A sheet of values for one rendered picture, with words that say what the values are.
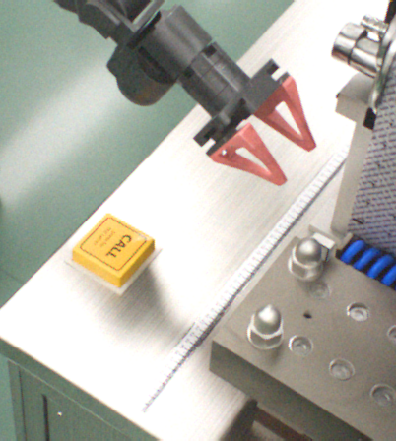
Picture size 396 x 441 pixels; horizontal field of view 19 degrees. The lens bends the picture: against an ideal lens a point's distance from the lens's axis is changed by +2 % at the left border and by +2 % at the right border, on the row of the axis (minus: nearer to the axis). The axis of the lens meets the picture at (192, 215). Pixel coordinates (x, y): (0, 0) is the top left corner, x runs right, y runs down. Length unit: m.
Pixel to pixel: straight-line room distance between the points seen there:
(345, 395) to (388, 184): 0.21
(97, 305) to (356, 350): 0.32
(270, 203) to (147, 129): 1.31
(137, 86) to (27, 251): 1.28
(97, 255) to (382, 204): 0.34
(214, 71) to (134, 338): 0.32
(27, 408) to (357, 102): 0.52
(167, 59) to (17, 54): 1.71
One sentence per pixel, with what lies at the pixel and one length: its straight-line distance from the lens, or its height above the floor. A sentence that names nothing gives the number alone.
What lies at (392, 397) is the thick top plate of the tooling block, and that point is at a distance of 1.15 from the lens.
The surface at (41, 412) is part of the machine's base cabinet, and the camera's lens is 1.40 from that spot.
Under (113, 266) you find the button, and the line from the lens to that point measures 1.33.
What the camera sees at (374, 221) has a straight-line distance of 1.22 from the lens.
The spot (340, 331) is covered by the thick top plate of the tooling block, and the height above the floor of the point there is 1.03.
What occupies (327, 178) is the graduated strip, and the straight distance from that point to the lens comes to 1.46.
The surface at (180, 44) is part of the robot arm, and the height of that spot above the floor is 1.19.
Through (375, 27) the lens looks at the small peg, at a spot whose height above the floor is 1.27.
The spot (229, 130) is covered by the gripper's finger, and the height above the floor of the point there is 1.13.
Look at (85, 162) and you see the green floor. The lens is 2.64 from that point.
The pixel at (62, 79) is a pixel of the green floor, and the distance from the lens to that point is 2.82.
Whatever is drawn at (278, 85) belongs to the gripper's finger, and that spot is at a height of 1.15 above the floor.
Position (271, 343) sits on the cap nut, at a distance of 1.15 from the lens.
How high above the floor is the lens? 2.01
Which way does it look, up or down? 52 degrees down
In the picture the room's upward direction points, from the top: 5 degrees clockwise
